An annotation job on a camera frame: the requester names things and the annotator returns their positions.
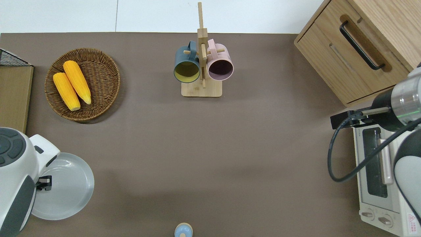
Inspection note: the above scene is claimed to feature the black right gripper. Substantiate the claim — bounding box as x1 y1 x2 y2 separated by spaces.
330 110 375 130

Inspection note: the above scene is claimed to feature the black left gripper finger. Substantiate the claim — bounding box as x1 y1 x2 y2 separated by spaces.
36 175 52 192

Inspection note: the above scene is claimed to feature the gray plate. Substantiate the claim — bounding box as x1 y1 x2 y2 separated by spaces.
31 152 95 221

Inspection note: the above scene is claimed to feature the wooden drawer cabinet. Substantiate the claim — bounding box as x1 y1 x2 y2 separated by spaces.
294 0 421 107

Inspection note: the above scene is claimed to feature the white toaster oven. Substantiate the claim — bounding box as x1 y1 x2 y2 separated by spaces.
352 127 421 237

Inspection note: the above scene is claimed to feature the yellow corn cob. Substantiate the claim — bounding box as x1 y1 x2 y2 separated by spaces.
63 60 92 105
53 72 81 111

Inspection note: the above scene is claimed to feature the brown wicker basket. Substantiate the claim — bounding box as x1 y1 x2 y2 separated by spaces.
44 48 121 121

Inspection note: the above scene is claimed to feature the brown table mat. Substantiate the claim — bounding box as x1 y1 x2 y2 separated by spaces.
0 32 400 237

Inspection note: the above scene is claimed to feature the pink mug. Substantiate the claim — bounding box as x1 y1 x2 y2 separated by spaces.
207 39 234 81

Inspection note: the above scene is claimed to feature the small blue bell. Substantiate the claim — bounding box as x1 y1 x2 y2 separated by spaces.
174 223 193 237

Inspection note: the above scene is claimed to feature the wooden mug tree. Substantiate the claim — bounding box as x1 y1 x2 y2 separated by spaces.
181 2 226 98

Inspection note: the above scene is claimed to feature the dark blue mug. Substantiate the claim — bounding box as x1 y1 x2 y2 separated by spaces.
174 40 201 84

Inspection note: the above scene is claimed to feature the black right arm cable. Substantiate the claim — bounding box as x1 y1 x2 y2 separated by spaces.
327 109 421 182

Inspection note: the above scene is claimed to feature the black cabinet handle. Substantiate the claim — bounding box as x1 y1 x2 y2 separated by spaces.
339 20 385 70

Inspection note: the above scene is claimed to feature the wire and wood shelf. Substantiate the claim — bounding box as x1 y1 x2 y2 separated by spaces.
0 48 34 134

